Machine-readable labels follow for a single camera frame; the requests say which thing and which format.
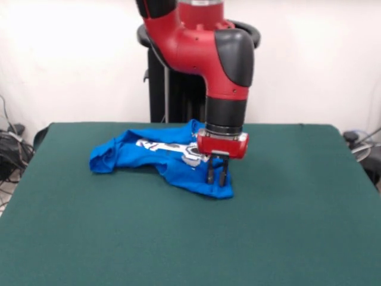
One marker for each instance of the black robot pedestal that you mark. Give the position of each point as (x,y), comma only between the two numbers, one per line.
(166,95)

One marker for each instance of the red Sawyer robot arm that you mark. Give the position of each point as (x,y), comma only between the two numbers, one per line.
(202,50)

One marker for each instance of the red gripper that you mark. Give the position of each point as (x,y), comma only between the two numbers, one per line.
(223,146)

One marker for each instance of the blue printed t-shirt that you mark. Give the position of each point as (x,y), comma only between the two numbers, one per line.
(178,175)

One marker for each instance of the dark green table cloth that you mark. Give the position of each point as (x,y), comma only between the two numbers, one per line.
(89,238)

